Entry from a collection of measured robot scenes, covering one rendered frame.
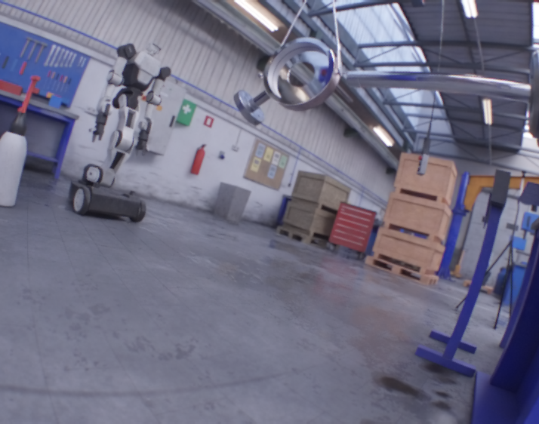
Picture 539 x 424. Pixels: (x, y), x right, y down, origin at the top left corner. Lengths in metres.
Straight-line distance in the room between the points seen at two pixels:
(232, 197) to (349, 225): 2.25
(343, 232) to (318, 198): 0.81
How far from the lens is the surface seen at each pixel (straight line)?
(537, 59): 1.12
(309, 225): 5.55
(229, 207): 5.57
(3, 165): 1.92
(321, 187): 5.61
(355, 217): 5.62
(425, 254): 5.03
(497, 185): 1.35
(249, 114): 1.44
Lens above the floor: 0.44
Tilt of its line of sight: 1 degrees down
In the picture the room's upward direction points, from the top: 17 degrees clockwise
